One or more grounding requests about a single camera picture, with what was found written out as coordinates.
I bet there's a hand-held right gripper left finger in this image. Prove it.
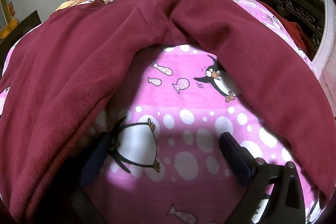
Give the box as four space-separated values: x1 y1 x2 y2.
70 132 116 224

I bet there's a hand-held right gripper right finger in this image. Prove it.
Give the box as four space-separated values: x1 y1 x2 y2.
219 132 306 224

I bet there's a maroon sweatshirt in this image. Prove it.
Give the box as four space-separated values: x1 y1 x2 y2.
0 0 334 224

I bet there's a pink penguin print bed sheet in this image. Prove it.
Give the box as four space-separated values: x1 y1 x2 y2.
0 0 326 224

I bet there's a pale pink fabric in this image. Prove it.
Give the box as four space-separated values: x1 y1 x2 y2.
312 0 336 119

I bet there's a red blanket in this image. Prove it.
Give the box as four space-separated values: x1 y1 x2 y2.
270 9 317 58

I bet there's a dark wooden furniture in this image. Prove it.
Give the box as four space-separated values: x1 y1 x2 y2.
0 10 42 67

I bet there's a yellow plastic crate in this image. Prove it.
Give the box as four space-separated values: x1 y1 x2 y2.
0 18 20 39

